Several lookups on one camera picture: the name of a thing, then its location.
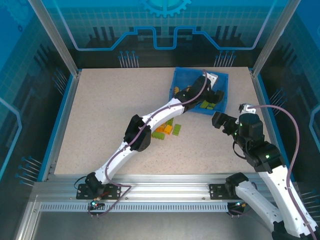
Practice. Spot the aluminium side rail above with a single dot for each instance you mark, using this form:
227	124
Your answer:
70	100
257	92

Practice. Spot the green two-by-two lego brick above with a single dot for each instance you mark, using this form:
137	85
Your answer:
204	104

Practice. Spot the blue plastic sorting bin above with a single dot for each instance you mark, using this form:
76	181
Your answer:
182	77

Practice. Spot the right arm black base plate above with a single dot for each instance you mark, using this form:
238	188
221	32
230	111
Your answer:
216	191

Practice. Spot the green two-by-four lego brick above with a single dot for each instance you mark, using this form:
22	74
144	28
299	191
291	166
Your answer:
177	129

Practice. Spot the yellow lego brick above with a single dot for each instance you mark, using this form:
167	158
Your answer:
168	129

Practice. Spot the aluminium front beam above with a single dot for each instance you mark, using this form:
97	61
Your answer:
162	185

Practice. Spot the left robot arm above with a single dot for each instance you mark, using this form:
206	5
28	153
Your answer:
162	113

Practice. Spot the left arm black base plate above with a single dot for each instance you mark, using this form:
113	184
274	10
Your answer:
115	191

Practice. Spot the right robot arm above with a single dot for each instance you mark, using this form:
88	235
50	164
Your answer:
277	185

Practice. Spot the aluminium frame post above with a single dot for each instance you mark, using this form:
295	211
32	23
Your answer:
270	40
57	42

